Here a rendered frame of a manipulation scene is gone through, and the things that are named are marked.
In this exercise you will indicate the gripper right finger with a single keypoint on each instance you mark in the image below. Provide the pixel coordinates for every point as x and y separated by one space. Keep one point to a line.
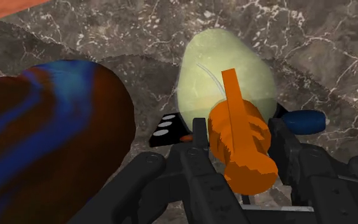
324 183

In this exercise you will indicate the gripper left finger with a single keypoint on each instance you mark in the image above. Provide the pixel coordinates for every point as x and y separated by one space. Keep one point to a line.
197 176

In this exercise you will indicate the black appliance with pale jar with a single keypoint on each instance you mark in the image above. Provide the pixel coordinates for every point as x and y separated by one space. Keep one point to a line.
209 68

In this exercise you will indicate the brown and blue vase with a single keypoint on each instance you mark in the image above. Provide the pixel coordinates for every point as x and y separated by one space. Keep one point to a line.
51 139

